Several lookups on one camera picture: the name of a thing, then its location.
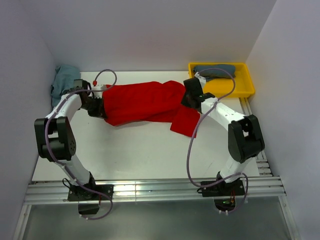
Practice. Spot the red t shirt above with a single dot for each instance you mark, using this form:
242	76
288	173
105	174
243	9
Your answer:
150	102

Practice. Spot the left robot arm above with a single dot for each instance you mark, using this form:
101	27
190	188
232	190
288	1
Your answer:
54	136

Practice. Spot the aluminium side rail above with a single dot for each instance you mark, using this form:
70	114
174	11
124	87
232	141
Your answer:
257	137

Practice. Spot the rolled dark grey t shirt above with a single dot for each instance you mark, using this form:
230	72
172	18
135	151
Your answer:
216	71

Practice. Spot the light blue t shirt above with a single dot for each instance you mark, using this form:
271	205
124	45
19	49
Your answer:
63	81

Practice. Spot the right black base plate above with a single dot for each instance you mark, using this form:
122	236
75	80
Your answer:
223	189

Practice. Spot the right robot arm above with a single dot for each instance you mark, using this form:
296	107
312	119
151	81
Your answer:
244	136

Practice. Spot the yellow plastic tray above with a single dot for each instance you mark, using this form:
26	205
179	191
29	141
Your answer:
244	86

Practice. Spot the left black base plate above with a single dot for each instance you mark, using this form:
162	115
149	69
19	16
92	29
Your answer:
78	194

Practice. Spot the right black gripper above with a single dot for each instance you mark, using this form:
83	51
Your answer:
184	100

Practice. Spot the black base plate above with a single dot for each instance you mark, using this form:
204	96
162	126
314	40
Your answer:
78	194
223	189

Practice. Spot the aluminium front rail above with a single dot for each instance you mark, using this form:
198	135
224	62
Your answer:
54	192

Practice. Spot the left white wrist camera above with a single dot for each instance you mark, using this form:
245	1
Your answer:
97	90

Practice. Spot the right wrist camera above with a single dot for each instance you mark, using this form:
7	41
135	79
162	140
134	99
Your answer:
201	78

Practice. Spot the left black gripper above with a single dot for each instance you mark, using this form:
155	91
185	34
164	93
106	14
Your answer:
99	112

